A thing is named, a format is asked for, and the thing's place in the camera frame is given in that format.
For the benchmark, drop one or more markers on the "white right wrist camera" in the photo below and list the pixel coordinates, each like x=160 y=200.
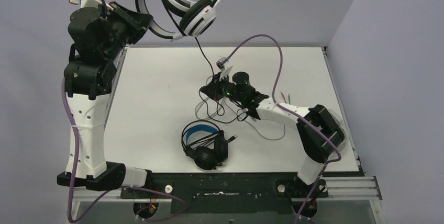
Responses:
x=225 y=67

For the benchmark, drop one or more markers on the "black headphones with blue band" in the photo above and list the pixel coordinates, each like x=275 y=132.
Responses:
x=205 y=143

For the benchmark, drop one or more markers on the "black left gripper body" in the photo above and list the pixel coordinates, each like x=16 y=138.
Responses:
x=139 y=21

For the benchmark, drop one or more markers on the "white and black headphones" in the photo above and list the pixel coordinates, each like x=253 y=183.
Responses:
x=196 y=17

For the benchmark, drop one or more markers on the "grey white headphones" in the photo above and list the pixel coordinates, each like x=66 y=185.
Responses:
x=342 y=127

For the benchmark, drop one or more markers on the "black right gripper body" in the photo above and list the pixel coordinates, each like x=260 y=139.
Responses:
x=227 y=89

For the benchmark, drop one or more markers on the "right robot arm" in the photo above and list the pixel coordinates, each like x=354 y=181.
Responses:
x=319 y=131

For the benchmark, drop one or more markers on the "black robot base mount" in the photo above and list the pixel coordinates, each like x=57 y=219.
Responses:
x=228 y=193

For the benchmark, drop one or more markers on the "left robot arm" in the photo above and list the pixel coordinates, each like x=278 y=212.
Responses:
x=99 y=37

